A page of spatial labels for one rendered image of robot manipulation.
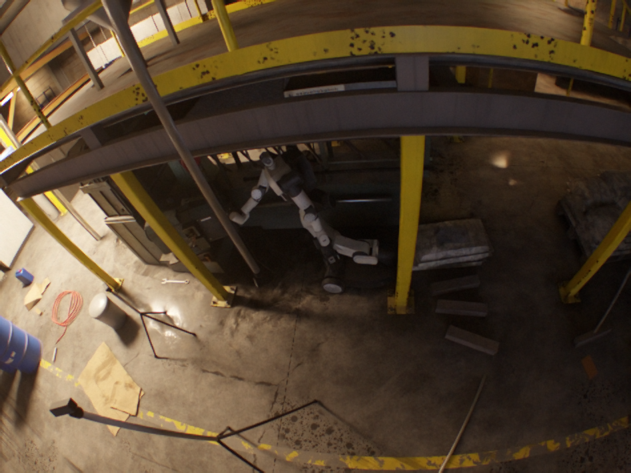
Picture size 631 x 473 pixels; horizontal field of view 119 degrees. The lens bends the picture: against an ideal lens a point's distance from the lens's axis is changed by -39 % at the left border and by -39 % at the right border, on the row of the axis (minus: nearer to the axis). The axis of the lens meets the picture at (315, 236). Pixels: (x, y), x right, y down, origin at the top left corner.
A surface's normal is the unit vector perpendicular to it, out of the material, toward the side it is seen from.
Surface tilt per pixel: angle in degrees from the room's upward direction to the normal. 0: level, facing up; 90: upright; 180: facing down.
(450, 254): 67
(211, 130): 90
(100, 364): 0
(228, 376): 0
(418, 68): 90
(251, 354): 0
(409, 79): 90
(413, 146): 90
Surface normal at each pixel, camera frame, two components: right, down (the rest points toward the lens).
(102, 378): -0.19, -0.61
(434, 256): -0.06, 0.44
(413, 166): -0.12, 0.80
